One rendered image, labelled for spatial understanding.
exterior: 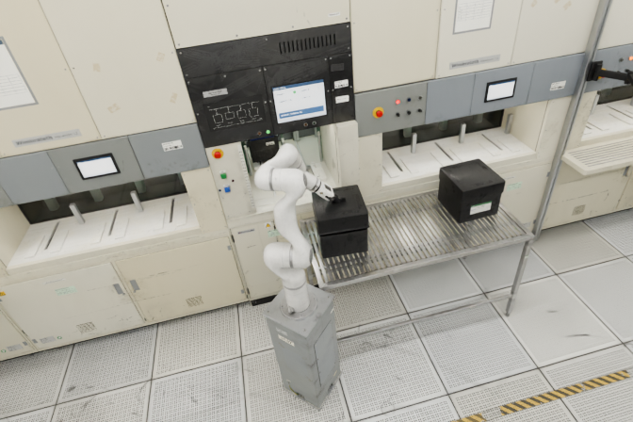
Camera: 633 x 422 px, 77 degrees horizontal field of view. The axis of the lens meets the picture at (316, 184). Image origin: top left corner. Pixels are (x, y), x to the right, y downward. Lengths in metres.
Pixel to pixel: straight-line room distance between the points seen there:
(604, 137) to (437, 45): 1.63
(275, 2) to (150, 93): 0.77
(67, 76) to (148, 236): 1.06
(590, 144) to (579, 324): 1.27
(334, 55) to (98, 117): 1.25
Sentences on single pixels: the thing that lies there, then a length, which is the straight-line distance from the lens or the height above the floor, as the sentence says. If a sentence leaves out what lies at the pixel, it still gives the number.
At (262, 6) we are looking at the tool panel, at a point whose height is 2.09.
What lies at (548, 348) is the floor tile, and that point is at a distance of 3.14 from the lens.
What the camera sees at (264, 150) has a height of 1.03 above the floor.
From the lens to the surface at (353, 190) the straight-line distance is 2.38.
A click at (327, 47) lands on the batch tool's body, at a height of 1.84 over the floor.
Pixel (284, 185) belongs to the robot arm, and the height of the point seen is 1.51.
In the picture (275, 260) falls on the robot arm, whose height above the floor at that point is 1.15.
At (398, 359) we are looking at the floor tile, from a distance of 2.88.
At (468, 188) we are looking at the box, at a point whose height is 1.01.
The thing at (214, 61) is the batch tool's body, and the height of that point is 1.87.
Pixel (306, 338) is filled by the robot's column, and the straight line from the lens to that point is 2.11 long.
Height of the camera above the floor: 2.47
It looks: 35 degrees down
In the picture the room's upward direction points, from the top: 7 degrees counter-clockwise
